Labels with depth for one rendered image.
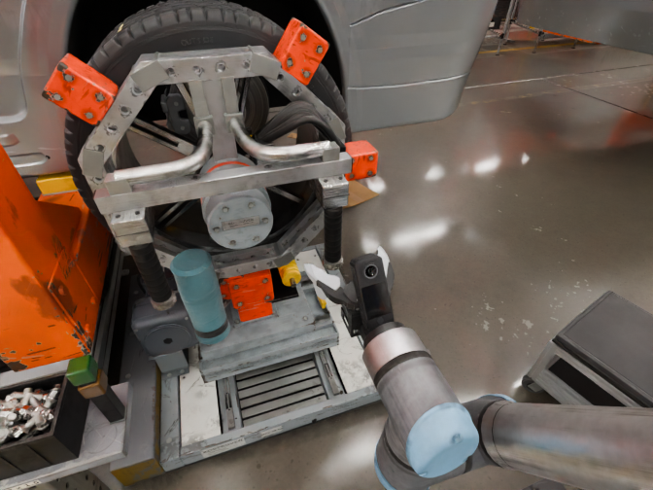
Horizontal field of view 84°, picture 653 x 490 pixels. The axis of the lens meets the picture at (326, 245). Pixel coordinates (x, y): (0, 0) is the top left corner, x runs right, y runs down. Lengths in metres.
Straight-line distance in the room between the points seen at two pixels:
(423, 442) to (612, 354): 0.99
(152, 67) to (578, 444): 0.80
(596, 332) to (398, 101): 0.99
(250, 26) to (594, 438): 0.83
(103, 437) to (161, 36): 0.83
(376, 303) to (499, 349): 1.18
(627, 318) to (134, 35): 1.55
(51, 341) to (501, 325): 1.58
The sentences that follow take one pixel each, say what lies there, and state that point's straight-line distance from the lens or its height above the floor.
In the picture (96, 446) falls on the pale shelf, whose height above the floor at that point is 0.45.
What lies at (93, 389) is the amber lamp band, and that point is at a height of 0.60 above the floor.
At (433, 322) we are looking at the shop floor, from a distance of 1.69.
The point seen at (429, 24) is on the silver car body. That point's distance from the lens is 1.40.
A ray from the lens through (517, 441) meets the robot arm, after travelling 0.56.
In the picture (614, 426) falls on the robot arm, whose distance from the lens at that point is 0.47.
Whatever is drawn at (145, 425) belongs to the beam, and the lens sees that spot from 1.37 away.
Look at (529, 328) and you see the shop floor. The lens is 1.83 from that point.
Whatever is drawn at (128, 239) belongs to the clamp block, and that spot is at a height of 0.92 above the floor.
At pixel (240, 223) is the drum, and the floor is 0.85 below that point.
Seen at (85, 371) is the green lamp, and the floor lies 0.66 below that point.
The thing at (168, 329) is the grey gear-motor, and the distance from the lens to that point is 1.23.
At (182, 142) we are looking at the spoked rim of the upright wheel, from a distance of 0.92.
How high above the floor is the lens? 1.28
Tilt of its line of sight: 40 degrees down
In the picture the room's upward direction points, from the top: straight up
